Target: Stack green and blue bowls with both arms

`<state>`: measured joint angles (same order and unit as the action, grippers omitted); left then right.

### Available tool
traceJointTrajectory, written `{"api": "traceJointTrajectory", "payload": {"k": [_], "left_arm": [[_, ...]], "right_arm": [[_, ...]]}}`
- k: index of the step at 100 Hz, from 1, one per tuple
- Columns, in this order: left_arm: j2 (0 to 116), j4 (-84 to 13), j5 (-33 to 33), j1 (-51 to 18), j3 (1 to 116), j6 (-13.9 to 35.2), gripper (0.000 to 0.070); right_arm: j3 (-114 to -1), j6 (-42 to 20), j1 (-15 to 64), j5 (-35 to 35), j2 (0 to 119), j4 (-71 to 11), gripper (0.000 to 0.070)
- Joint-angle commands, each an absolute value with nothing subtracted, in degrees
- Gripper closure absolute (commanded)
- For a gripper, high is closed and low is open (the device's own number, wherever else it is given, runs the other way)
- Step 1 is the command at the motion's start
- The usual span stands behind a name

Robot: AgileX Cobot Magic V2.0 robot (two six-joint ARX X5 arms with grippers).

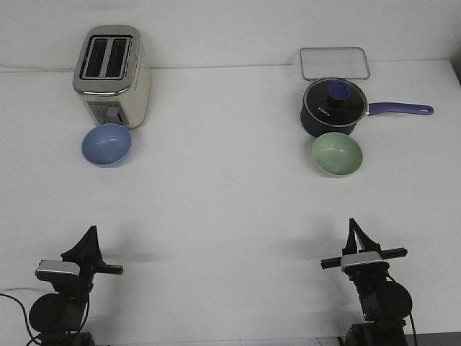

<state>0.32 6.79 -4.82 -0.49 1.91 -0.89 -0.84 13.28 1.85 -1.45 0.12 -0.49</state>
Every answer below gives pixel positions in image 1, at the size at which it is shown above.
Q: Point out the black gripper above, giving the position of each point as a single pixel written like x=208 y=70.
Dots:
x=87 y=255
x=377 y=271

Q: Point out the green bowl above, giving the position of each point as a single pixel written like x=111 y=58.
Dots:
x=337 y=154

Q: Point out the blue bowl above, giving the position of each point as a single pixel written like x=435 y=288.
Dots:
x=107 y=146

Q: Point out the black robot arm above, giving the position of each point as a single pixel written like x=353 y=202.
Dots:
x=385 y=303
x=59 y=317

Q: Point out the dark blue saucepan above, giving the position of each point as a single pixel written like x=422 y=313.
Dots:
x=316 y=128

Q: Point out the glass pot lid blue knob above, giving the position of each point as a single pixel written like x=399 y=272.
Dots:
x=336 y=102

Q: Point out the silver two-slot toaster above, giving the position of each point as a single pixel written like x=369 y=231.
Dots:
x=112 y=78

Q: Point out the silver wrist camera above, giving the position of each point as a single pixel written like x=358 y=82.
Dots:
x=362 y=258
x=55 y=267

